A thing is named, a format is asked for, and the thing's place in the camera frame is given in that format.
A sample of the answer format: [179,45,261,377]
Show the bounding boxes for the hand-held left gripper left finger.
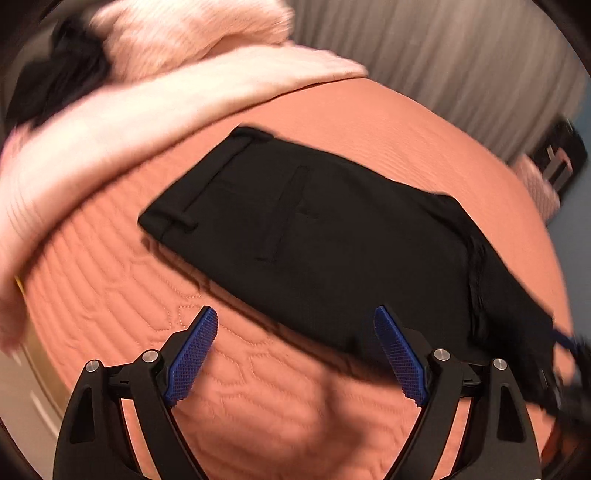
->
[54,305,219,480]

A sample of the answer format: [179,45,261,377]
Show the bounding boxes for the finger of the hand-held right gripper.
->
[551,325,591,357]

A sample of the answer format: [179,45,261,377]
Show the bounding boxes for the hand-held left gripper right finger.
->
[373,305,542,480]

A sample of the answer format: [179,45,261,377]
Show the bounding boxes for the black pants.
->
[137,124,561,408]

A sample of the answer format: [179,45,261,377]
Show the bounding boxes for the orange quilted bedspread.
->
[18,76,574,480]

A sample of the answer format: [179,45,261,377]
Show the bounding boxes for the pink suitcase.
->
[515,154,562,225]

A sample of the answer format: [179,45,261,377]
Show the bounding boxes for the black suitcase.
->
[531,117,590,192]

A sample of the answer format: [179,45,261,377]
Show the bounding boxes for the pink blanket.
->
[0,41,371,354]

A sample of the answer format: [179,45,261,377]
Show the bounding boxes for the grey curtain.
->
[277,0,588,163]

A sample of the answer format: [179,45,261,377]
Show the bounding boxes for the black cloth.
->
[7,21,112,127]

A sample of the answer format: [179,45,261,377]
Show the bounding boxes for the pink floral pillow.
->
[88,0,296,85]

